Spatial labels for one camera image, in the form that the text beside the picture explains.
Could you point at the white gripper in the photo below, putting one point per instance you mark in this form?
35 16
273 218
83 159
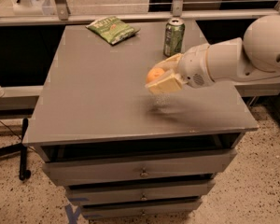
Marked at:
192 65

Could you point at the orange fruit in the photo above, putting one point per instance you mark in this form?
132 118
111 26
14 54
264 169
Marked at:
154 73

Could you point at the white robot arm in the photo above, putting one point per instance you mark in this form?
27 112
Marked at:
255 56

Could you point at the green soda can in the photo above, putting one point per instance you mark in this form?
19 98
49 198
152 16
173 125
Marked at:
174 33

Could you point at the green chip bag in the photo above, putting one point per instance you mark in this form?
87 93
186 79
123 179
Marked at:
112 29

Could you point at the grey drawer cabinet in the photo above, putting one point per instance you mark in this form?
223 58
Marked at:
94 105

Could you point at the middle grey drawer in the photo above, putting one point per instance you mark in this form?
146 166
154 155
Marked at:
146 192

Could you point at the grey drawer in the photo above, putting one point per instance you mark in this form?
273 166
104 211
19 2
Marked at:
140 208
73 173
146 192

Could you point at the grey metal railing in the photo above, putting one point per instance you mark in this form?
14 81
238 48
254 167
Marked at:
42 12

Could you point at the top grey drawer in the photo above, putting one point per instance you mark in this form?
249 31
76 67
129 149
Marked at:
73 173

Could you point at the bottom grey drawer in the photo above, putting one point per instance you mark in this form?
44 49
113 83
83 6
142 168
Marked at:
140 208

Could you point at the black stand leg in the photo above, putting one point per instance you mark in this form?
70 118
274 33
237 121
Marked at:
24 173

